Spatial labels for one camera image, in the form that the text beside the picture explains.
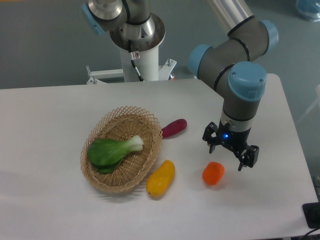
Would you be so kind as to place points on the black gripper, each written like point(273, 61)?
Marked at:
point(235, 141)

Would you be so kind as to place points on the orange fruit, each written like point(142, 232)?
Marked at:
point(213, 173)

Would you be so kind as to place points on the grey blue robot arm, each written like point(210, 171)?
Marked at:
point(229, 69)

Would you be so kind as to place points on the purple sweet potato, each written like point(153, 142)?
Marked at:
point(174, 128)

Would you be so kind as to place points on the yellow mango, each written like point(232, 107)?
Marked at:
point(160, 180)

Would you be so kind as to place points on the black device at edge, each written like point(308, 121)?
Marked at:
point(312, 214)

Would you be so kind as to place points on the woven wicker basket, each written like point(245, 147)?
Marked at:
point(123, 123)

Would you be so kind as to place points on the green bok choy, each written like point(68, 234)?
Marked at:
point(106, 155)

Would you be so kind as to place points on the blue object top right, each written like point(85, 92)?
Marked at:
point(309, 9)

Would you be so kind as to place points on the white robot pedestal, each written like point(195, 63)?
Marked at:
point(137, 66)

